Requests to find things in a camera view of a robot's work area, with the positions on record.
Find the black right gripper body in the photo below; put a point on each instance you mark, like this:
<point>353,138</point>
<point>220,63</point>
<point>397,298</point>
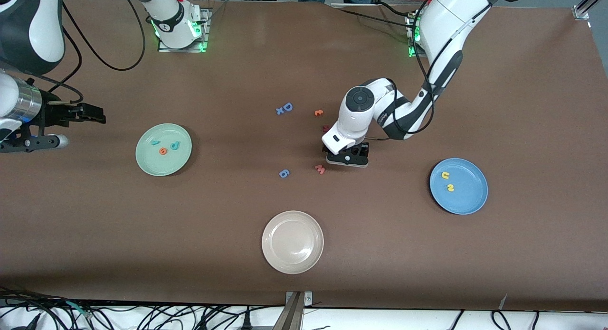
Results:
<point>51,114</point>

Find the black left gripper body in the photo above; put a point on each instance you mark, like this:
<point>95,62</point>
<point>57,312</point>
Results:
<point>362,149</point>

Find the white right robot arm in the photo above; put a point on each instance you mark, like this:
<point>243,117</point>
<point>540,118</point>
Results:
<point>42,31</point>

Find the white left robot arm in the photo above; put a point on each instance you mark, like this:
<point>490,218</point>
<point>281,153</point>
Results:
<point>451,21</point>

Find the pink foam letter w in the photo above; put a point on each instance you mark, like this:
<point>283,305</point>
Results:
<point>320,170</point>

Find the blue foam letter g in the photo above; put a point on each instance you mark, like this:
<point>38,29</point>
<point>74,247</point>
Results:
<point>282,171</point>

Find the blue foam letter D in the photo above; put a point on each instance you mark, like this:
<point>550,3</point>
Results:
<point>290,108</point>

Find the green plate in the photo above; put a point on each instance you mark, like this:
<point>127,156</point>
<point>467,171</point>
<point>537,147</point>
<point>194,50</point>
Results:
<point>156,166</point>

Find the beige plate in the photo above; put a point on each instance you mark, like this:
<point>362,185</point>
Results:
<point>292,242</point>

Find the brown table cover mat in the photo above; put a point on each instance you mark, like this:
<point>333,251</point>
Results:
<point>95,225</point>

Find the blue plate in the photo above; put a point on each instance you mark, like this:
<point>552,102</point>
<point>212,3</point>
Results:
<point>468,197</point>

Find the black power plug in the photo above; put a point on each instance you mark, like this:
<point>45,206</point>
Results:
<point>246,323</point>

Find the white tape scrap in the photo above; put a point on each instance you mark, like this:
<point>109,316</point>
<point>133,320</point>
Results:
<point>503,301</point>

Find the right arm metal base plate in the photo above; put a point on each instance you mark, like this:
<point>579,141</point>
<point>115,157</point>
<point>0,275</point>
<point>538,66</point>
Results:
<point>183,50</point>

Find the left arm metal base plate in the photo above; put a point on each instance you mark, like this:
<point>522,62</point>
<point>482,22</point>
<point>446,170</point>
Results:
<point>412,50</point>

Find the aluminium frame post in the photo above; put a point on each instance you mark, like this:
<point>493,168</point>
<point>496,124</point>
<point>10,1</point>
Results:
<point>290,318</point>

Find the aluminium frame profile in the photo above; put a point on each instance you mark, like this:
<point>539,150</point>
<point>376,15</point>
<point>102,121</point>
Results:
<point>582,12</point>

